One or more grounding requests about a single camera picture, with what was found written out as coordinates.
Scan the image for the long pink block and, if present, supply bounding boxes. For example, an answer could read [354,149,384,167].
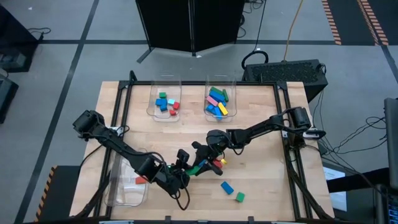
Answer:
[205,95,220,107]

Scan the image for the black floor cable bundle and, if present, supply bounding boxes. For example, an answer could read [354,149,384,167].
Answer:
[317,90,389,156]

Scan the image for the black aluminium table frame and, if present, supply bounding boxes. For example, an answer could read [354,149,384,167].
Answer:
[74,70,335,222]

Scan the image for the yellow cable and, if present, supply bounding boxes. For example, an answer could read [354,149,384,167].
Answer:
[283,0,305,62]

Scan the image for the black equipment box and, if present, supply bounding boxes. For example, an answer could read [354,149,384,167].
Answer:
[0,68,19,124]

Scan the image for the black electronic device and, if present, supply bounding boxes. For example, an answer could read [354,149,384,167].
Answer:
[374,183,398,224]

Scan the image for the black partition panel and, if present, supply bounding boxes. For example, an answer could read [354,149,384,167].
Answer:
[191,0,246,54]
[135,0,192,65]

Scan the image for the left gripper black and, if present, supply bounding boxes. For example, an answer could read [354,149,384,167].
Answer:
[156,163,203,197]

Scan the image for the black looped cable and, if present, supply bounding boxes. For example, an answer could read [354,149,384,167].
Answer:
[241,0,270,71]

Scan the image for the black mat orange-striped edge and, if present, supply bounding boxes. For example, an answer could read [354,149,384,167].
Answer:
[321,0,379,47]
[356,0,398,47]

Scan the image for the thin black floor cable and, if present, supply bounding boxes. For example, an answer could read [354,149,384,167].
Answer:
[26,27,52,42]

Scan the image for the blue wedge block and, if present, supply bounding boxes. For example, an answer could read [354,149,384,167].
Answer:
[220,181,234,196]

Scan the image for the black perforated control box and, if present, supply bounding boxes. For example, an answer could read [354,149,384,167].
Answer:
[241,58,330,102]

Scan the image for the clear plastic bin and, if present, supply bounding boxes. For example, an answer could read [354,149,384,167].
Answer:
[203,73,239,123]
[104,146,153,208]
[146,73,183,123]

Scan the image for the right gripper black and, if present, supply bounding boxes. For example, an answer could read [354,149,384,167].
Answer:
[191,140,225,177]

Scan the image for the black mat yellow-striped edge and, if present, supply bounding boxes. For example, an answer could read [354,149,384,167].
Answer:
[33,164,82,223]

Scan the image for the white paper sheet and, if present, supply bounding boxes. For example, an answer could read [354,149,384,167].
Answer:
[322,166,348,213]

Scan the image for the black desk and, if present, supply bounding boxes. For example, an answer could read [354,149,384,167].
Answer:
[0,5,40,74]

